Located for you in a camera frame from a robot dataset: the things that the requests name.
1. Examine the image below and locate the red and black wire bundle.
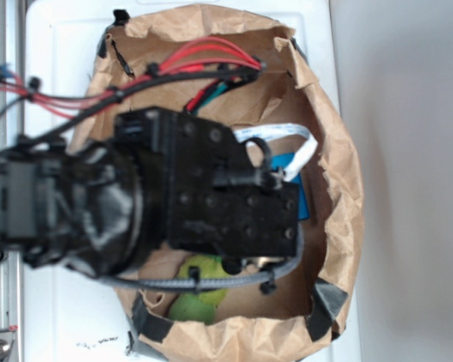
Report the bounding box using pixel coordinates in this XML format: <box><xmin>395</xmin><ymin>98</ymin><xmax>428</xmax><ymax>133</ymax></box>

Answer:
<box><xmin>0</xmin><ymin>36</ymin><xmax>268</xmax><ymax>125</ymax></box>

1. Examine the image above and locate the green plush toy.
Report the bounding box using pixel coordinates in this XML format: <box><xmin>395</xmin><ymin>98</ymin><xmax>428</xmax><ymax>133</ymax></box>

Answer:
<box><xmin>168</xmin><ymin>255</ymin><xmax>229</xmax><ymax>325</ymax></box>

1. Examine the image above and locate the blue rectangular block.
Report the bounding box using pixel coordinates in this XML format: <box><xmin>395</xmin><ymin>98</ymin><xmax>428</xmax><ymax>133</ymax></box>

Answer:
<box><xmin>271</xmin><ymin>152</ymin><xmax>310</xmax><ymax>220</ymax></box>

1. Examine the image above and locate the white flat ribbon cable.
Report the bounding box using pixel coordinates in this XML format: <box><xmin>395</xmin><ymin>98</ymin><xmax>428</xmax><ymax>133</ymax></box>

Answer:
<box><xmin>233</xmin><ymin>122</ymin><xmax>319</xmax><ymax>180</ymax></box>

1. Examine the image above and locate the grey braided cable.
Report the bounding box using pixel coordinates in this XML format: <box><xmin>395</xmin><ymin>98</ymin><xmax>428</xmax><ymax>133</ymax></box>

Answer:
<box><xmin>97</xmin><ymin>229</ymin><xmax>304</xmax><ymax>294</ymax></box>

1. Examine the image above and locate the aluminium frame rail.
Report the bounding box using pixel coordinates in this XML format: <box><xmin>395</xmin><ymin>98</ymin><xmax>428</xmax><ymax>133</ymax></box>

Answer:
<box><xmin>0</xmin><ymin>1</ymin><xmax>26</xmax><ymax>361</ymax></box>

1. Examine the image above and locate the brown paper bag tray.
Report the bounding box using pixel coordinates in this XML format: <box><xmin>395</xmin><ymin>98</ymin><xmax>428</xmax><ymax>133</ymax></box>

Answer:
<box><xmin>88</xmin><ymin>4</ymin><xmax>365</xmax><ymax>361</ymax></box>

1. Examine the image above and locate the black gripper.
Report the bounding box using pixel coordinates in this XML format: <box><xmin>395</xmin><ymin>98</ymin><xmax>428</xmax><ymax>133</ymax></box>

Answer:
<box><xmin>114</xmin><ymin>107</ymin><xmax>299</xmax><ymax>259</ymax></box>

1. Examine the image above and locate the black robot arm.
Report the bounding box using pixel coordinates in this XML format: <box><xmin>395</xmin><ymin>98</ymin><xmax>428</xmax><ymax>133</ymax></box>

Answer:
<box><xmin>0</xmin><ymin>107</ymin><xmax>299</xmax><ymax>278</ymax></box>

